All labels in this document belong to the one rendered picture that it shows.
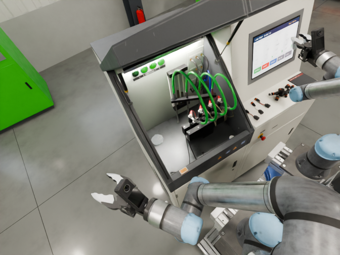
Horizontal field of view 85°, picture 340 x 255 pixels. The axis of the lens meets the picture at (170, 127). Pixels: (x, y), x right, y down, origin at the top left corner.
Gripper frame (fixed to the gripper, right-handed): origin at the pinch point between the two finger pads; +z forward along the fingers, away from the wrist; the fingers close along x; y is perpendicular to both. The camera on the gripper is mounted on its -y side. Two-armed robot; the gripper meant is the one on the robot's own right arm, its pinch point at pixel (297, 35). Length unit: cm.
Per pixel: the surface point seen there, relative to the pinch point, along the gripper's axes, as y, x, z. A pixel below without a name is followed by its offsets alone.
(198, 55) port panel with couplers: 9, -48, 28
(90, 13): 60, -174, 382
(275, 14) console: -2.9, 0.7, 22.1
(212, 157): 43, -65, -31
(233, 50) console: 1.9, -31.2, 10.7
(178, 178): 40, -89, -38
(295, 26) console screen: 12.3, 18.6, 24.2
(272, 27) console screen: 3.3, -1.5, 19.7
